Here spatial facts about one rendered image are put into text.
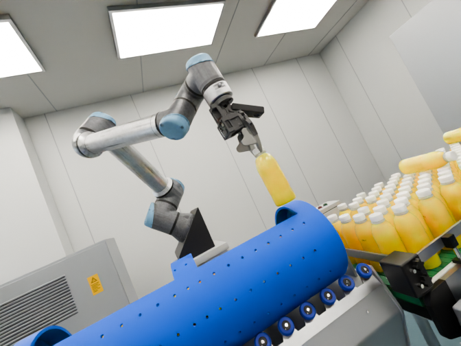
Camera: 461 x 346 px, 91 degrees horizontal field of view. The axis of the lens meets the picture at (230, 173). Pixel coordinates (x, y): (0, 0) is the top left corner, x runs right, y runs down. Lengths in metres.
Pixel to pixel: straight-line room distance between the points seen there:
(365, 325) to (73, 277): 2.01
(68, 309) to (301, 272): 1.94
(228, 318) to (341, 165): 4.63
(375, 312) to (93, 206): 3.28
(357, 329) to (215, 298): 0.42
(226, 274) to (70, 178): 3.24
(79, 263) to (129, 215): 1.36
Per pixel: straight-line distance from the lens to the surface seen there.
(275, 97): 4.75
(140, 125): 0.88
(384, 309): 0.89
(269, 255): 0.67
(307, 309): 0.77
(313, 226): 0.73
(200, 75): 0.79
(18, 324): 2.45
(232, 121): 0.73
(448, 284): 0.91
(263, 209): 3.90
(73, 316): 2.36
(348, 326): 0.83
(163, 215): 1.46
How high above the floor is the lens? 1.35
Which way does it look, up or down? 5 degrees up
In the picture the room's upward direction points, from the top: 25 degrees counter-clockwise
